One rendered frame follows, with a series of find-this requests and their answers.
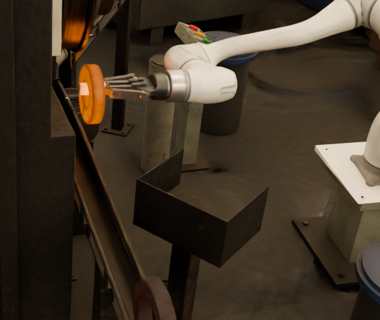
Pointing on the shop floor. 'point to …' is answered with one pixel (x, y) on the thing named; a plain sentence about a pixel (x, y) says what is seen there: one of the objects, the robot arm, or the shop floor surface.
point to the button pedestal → (189, 116)
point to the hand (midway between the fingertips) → (92, 88)
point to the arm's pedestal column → (346, 236)
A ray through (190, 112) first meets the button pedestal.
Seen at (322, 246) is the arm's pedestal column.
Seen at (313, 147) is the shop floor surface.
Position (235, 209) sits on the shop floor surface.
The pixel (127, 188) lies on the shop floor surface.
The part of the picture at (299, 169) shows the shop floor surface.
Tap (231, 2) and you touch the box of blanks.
